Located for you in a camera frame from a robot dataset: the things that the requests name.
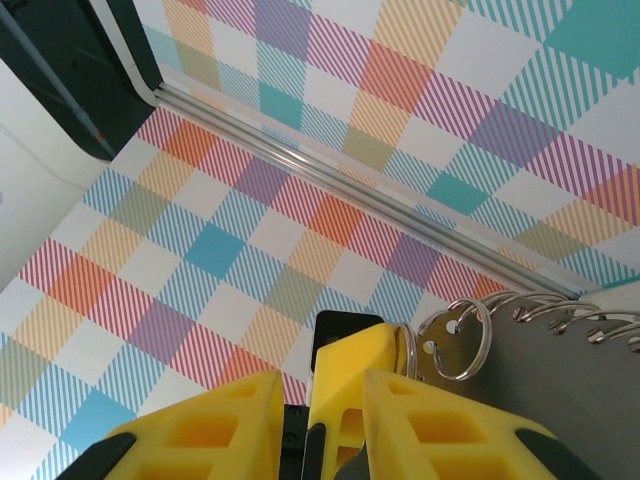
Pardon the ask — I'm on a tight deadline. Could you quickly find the aluminium upright frame post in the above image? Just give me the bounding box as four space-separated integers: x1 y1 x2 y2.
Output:
152 84 601 301

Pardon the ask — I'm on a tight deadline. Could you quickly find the black panel white frame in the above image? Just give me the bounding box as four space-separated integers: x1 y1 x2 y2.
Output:
0 0 164 162

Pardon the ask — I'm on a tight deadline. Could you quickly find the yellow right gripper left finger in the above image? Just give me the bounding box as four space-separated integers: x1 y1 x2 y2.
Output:
74 369 285 480

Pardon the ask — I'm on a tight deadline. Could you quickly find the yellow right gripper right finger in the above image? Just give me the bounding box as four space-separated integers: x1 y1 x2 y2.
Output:
363 372 589 480

